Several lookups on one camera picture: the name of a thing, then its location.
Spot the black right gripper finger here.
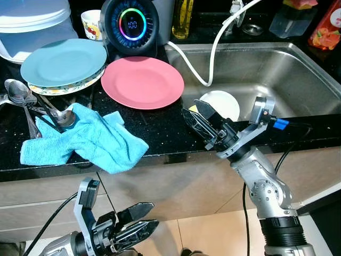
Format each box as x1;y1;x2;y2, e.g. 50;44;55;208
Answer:
183;108;216;149
194;99;227;134

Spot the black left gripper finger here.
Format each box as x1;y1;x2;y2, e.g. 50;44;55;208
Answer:
112;219;160;252
117;202;156;225

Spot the white bowl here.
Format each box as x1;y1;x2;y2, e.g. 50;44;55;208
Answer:
198;90;240;122

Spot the grey wood cabinet front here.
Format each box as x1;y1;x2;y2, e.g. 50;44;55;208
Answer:
0;144;341;235

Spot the black robot right foot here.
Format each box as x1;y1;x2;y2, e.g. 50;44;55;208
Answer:
180;247;206;256

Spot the pink plate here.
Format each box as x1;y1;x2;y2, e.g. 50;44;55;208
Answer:
101;57;185;110

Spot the steel sink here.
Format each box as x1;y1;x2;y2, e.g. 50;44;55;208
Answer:
164;42;341;121

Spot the blue towel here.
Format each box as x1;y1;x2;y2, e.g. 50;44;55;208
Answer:
20;103;150;174

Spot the round metal sink strainer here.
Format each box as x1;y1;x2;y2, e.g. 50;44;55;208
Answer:
242;24;264;36

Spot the yellow oil bottle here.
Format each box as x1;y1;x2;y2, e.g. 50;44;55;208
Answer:
172;0;195;39

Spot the dark furniture with pale edge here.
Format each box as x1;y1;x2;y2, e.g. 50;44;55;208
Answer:
296;184;341;256

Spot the grey kettle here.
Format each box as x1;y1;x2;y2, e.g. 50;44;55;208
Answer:
155;0;176;46

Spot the metal faucet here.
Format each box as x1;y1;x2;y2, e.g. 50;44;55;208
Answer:
229;0;251;27

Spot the clear plastic container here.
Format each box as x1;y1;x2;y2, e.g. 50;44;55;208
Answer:
269;5;319;39

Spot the floral print plate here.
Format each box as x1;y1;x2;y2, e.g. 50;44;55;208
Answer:
27;68;105;97

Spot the red orange carton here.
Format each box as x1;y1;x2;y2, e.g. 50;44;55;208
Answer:
308;0;341;50

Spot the white printed cup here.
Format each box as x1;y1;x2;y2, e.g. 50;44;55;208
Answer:
81;10;103;42

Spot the blue-grey plate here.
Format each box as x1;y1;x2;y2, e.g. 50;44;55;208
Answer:
20;38;107;87

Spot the large metal spoon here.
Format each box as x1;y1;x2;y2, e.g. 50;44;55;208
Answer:
4;79;42;139

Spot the white lidded plastic container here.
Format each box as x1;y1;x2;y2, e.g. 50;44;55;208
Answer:
0;0;72;63

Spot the white hose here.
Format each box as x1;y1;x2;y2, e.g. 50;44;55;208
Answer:
167;0;263;87

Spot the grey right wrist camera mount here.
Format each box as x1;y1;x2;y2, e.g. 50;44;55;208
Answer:
216;96;277;159

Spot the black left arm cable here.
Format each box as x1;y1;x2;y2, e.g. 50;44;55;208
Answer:
24;193;78;256

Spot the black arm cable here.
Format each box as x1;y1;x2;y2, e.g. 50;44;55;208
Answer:
24;193;78;256
242;118;314;256

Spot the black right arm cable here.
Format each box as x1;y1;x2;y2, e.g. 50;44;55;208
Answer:
242;118;314;256

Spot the black round fan rainbow ring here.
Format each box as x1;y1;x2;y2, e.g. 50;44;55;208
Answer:
100;0;159;57

